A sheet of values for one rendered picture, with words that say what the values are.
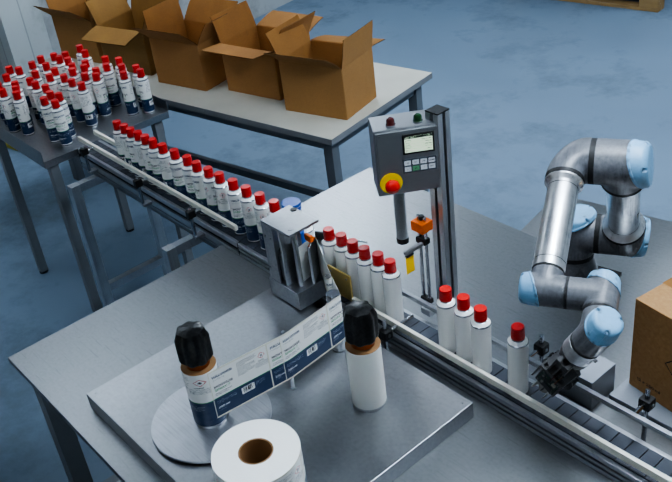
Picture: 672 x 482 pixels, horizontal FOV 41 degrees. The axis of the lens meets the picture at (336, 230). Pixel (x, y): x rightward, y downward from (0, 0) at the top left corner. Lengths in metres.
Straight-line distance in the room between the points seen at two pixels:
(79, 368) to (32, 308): 1.92
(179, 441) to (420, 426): 0.60
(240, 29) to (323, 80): 0.71
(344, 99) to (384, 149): 1.70
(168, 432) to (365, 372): 0.52
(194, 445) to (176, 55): 2.69
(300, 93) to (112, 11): 1.45
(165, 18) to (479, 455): 3.16
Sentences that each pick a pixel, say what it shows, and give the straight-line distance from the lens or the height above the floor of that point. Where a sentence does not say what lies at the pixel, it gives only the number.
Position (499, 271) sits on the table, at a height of 0.83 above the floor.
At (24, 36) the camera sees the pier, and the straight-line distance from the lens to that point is 6.40.
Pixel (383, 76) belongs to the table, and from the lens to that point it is 4.42.
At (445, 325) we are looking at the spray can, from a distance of 2.37.
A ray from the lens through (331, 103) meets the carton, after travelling 4.01.
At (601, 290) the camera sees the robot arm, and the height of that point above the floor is 1.25.
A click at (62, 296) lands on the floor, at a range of 4.65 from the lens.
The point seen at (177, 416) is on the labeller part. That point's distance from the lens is 2.37.
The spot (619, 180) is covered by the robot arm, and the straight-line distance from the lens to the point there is 2.27.
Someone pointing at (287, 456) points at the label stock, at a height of 1.02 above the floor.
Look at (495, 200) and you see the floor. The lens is 4.83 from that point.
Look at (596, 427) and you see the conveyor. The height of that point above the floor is 0.88.
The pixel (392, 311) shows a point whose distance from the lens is 2.52.
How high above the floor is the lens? 2.45
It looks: 32 degrees down
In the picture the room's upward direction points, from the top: 8 degrees counter-clockwise
